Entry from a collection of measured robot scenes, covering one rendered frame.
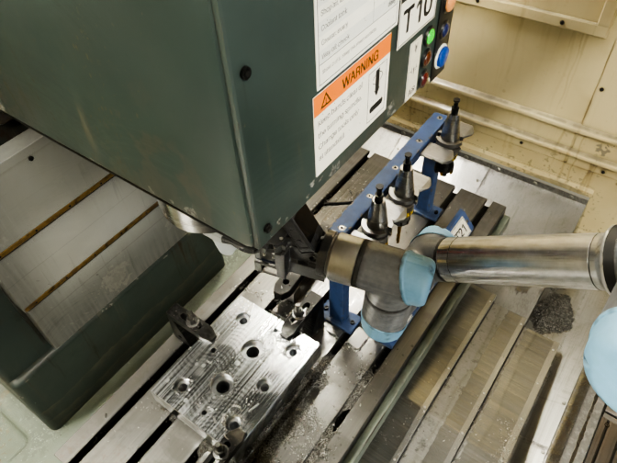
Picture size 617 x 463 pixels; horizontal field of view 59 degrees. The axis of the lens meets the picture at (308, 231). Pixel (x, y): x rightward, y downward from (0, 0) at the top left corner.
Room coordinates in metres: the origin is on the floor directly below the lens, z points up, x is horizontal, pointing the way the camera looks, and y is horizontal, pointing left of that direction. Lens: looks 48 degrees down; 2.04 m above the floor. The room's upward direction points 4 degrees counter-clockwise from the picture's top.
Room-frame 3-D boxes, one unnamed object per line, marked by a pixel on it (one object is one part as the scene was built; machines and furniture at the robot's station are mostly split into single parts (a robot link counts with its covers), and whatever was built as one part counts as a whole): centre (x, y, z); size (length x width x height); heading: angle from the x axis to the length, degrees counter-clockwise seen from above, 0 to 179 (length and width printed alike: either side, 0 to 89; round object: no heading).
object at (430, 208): (1.08, -0.34, 1.05); 0.10 x 0.05 x 0.30; 52
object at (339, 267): (0.52, -0.05, 1.40); 0.08 x 0.05 x 0.08; 157
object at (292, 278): (0.88, 0.01, 0.93); 0.26 x 0.05 x 0.06; 147
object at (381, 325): (0.50, -0.13, 1.29); 0.11 x 0.08 x 0.11; 139
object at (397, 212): (0.78, -0.17, 1.21); 0.07 x 0.05 x 0.01; 52
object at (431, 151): (0.96, -0.31, 1.21); 0.07 x 0.05 x 0.01; 52
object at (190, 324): (0.68, 0.28, 0.97); 0.13 x 0.03 x 0.15; 52
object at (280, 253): (0.55, 0.02, 1.39); 0.12 x 0.08 x 0.09; 67
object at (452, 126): (1.00, -0.34, 1.26); 0.04 x 0.04 x 0.07
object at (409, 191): (0.83, -0.21, 1.26); 0.04 x 0.04 x 0.07
